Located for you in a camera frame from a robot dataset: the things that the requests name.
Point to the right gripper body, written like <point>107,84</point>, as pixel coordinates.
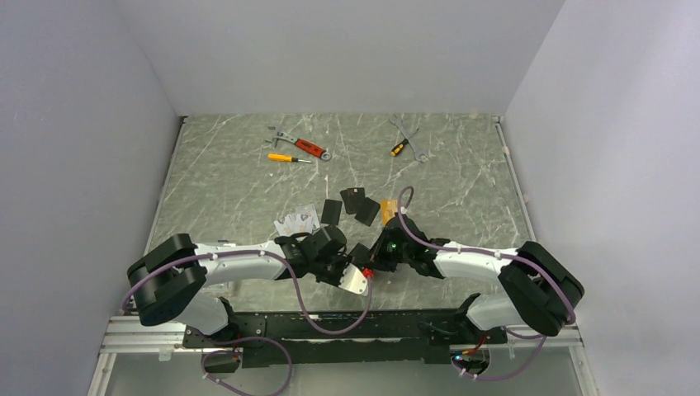
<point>388,257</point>

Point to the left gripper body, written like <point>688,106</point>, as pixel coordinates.
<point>330,270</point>

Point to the black leather card holder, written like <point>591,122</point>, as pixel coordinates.
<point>360,257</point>

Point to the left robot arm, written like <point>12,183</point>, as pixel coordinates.
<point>168,283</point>

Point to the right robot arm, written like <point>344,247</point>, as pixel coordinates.
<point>536,289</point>

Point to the loose black card right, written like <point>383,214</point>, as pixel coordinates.
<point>367,211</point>

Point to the loose black card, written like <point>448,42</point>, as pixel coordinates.
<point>367,211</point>
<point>331,212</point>

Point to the loose black card left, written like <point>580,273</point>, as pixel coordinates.
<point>331,212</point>

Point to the black credit card stack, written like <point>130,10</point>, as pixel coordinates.
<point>352,199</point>

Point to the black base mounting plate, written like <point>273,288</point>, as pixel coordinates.
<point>426,335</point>

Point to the black yellow small screwdriver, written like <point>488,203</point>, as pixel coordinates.
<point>397,149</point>

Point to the clear plastic screw box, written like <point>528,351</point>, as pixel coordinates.
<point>228,285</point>

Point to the silver open-end wrench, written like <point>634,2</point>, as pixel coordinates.
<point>419,154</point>

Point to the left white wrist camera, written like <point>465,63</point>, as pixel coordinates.
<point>354,281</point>

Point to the red handled adjustable wrench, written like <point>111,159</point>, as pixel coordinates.
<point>280,134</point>

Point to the yellow handled screwdriver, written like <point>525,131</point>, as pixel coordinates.
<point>286,159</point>

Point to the aluminium frame rail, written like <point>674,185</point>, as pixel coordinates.
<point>125,334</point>

